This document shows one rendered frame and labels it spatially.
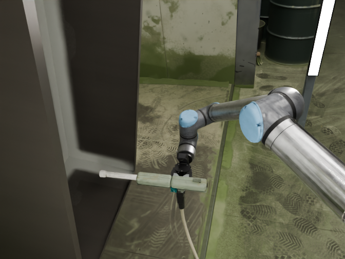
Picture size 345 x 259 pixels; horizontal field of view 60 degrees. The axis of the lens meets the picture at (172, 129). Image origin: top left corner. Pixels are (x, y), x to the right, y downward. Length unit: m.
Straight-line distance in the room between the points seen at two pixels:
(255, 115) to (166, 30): 2.02
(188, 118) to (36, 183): 0.87
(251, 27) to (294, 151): 1.93
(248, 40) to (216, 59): 0.33
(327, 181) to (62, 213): 0.65
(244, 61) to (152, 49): 0.85
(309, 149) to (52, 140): 0.63
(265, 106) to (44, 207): 0.65
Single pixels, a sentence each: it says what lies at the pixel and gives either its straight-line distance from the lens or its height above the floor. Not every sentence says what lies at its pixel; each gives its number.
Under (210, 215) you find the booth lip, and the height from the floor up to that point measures 0.04.
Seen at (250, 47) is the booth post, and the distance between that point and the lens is 2.77.
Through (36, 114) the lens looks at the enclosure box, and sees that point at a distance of 0.57.
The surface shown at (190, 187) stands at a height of 0.54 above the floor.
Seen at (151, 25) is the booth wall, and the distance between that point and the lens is 2.85.
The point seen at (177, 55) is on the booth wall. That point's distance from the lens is 2.89.
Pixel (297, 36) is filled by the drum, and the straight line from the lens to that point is 3.26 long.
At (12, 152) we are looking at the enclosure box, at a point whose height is 1.15.
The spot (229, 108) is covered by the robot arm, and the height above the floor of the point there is 0.78.
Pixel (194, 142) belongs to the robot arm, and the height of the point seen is 0.53.
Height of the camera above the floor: 1.53
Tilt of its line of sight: 38 degrees down
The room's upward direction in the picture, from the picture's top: 7 degrees counter-clockwise
